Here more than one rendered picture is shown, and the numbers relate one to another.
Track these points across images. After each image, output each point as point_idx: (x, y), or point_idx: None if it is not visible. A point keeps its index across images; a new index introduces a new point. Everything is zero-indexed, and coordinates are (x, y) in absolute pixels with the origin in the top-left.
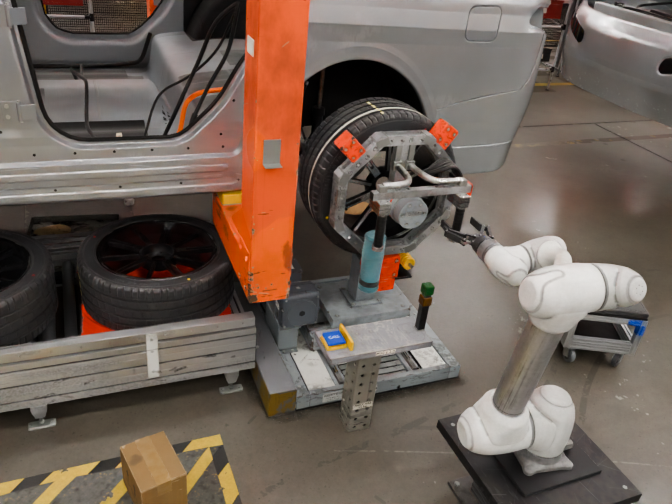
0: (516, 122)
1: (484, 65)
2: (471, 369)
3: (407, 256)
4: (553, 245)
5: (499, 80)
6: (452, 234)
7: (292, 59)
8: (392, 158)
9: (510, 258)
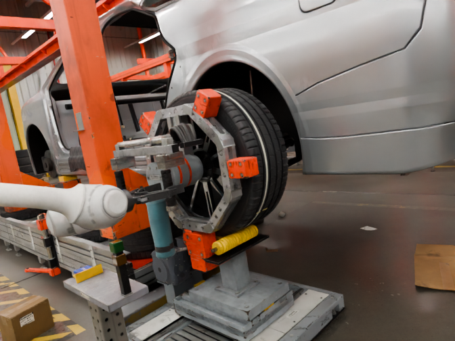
0: (421, 97)
1: (334, 32)
2: None
3: (218, 240)
4: (72, 188)
5: (362, 44)
6: (131, 191)
7: (71, 57)
8: None
9: None
